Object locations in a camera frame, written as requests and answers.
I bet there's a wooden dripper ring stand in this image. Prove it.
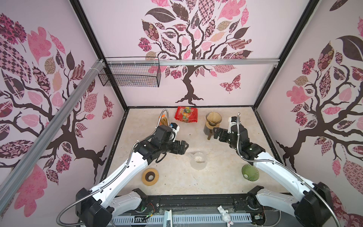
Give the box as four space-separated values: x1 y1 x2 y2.
204 124 220 132

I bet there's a brown paper coffee filter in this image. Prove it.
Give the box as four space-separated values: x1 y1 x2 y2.
206 112 223 127

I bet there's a frosted white glass pitcher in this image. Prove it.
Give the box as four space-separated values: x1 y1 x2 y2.
189 152 207 170

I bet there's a coffee filter paper box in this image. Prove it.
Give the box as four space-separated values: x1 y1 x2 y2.
159 114 169 126

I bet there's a green glass dripper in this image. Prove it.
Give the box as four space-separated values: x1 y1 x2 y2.
241 164 260 182

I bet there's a grey glass pitcher wooden handle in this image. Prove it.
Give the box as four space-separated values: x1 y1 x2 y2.
203 128 216 141

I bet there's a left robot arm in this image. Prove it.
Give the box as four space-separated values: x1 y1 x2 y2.
76 123 189 227

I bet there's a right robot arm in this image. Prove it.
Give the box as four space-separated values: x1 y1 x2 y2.
213 124 340 227

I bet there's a red snack bag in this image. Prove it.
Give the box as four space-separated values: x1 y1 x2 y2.
175 107 198 123

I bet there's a white toy figure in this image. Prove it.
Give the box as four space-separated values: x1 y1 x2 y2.
217 206 233 227

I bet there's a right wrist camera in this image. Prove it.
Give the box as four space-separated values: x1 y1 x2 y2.
228 116 237 133

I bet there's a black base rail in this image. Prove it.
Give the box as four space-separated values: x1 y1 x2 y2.
113 192 301 219

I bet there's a white cable duct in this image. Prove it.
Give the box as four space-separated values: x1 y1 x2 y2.
112 213 252 227

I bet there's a black wire basket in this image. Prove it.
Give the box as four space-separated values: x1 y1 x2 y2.
98 57 161 88

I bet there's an aluminium bar back wall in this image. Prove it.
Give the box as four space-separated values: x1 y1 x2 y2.
106 58 280 66

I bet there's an aluminium bar wall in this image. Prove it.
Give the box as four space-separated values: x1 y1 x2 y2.
106 58 280 66
1 59 105 212

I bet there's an aluminium bar left wall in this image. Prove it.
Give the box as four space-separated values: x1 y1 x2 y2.
1 59 105 212

